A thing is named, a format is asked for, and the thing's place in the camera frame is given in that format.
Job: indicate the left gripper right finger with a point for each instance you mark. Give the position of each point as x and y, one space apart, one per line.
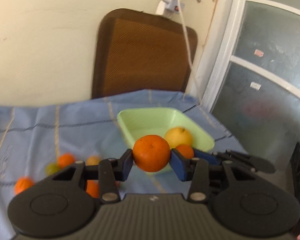
240 199

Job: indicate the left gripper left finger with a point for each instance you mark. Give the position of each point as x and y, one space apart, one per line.
59 205

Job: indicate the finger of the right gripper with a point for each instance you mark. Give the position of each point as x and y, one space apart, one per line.
211 159

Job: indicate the large yellow orange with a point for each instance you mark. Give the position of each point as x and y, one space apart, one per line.
177 136

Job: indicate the orange mandarin at edge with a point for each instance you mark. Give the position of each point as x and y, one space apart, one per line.
22 184

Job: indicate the small orange mandarin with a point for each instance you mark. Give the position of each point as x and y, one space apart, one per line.
65 160

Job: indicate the brown kiwi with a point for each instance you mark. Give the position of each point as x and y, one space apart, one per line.
93 160

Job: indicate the blue checked tablecloth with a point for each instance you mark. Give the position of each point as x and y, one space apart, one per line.
31 138

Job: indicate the frosted glass door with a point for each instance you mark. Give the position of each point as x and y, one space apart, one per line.
249 76

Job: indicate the light green plastic basket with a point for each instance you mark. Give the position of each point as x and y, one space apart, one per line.
138 122

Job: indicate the brown woven seat cushion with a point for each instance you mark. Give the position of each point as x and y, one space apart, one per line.
136 51

